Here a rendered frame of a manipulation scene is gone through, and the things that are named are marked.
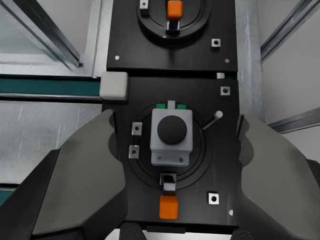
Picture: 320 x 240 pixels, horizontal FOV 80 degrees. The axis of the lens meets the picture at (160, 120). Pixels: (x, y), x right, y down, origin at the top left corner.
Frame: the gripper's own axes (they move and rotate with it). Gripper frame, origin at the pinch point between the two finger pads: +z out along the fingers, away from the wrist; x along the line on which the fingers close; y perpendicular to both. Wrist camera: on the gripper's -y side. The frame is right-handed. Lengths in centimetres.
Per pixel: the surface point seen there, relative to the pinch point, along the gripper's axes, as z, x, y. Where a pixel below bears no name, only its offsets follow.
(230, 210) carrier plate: 8.3, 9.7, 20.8
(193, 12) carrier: 28.9, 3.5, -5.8
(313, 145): 24.4, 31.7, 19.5
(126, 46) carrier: 26.4, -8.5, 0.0
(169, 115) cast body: 7.0, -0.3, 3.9
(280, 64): 37.1, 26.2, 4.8
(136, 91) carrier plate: 20.7, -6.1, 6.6
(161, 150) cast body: 4.5, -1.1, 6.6
